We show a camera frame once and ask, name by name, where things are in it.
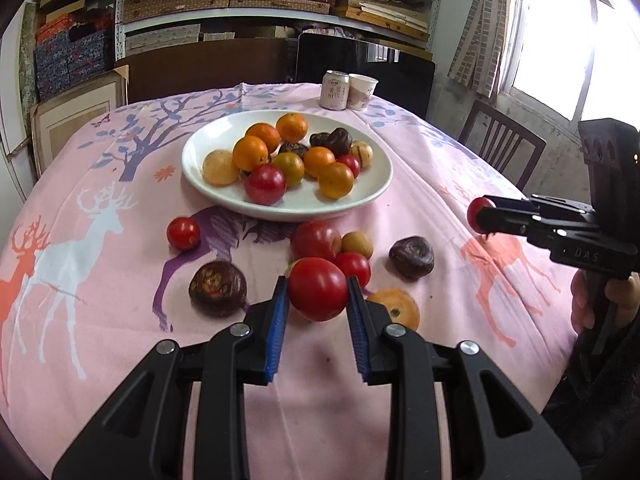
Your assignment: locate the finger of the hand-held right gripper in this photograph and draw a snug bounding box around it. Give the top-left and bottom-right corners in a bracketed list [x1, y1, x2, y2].
[487, 195, 536, 217]
[474, 210, 541, 242]

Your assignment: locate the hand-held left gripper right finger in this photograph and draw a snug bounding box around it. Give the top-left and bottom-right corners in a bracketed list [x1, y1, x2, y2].
[346, 275, 583, 480]

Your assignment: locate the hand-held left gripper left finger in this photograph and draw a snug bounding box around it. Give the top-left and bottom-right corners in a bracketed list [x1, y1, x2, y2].
[51, 275, 291, 480]

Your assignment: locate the red tomato with stem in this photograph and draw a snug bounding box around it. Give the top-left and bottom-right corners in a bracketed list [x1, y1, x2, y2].
[467, 197, 496, 235]

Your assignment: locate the white round plate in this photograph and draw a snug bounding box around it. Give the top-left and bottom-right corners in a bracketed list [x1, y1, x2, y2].
[181, 110, 394, 222]

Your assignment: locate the dark red tomato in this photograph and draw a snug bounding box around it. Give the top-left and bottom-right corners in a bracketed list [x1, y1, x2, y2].
[244, 163, 287, 206]

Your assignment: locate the yellow striped fruit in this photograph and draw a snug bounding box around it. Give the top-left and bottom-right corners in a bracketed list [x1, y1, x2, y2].
[350, 140, 374, 168]

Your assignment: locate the greenish orange mandarin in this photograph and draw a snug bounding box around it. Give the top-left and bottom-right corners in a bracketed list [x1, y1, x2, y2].
[271, 152, 305, 188]

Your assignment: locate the small yellow-orange citrus fruit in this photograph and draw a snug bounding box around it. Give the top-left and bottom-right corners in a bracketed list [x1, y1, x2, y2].
[245, 122, 281, 153]

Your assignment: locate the person's right forearm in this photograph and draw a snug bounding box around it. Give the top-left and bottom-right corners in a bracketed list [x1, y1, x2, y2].
[542, 310, 640, 466]

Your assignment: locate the person's right hand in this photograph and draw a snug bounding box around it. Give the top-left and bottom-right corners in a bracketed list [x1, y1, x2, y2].
[571, 270, 640, 333]

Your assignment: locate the pale orange fruit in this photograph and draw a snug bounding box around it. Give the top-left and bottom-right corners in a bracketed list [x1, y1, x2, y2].
[366, 287, 421, 332]

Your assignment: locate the large dark water chestnut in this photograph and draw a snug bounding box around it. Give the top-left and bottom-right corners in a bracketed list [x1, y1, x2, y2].
[388, 236, 435, 280]
[188, 260, 248, 318]

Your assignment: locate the small tan round fruit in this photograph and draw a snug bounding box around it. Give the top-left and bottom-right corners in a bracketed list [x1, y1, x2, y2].
[341, 231, 374, 260]

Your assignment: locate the dark wooden chair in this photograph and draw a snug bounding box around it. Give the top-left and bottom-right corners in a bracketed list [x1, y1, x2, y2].
[457, 99, 547, 192]

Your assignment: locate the pink deer print tablecloth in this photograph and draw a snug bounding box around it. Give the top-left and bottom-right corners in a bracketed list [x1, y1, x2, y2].
[0, 81, 583, 480]

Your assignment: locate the large red tomato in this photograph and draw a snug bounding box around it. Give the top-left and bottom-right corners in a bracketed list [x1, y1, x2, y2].
[290, 220, 343, 262]

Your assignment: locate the small red tomato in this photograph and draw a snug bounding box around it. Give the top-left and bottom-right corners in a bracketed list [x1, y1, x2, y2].
[166, 216, 201, 251]

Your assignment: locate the window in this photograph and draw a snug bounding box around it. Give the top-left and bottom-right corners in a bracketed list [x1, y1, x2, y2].
[497, 0, 640, 133]

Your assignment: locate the black glossy panel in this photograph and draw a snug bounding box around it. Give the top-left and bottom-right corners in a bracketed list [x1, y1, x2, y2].
[296, 31, 437, 120]

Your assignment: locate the checked curtain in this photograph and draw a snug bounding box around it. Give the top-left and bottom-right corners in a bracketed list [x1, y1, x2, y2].
[446, 0, 523, 98]

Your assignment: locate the printed paper cup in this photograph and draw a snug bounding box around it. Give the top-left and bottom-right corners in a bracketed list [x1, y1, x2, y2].
[347, 74, 378, 111]

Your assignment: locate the pink drink can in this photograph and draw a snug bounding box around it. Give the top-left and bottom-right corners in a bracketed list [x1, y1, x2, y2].
[320, 70, 350, 110]

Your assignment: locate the stack of light wooden boxes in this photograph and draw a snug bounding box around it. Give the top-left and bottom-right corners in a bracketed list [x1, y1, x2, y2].
[334, 0, 433, 43]

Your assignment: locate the dark brown wooden board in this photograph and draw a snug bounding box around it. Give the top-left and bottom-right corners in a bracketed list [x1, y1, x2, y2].
[114, 37, 300, 106]

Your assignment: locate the framed picture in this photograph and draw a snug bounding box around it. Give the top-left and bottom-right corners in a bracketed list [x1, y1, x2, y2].
[30, 72, 130, 181]

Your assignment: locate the grey patterned box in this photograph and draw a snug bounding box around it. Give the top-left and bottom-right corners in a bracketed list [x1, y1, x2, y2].
[125, 25, 201, 57]

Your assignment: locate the white metal shelf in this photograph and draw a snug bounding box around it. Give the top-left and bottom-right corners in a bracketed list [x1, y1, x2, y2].
[114, 0, 446, 61]

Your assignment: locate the stack of blue patterned boxes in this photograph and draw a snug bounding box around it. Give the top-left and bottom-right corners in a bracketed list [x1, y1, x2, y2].
[32, 15, 117, 103]

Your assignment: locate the white panel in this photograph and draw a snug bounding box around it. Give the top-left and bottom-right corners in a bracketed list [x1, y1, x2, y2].
[0, 5, 41, 206]

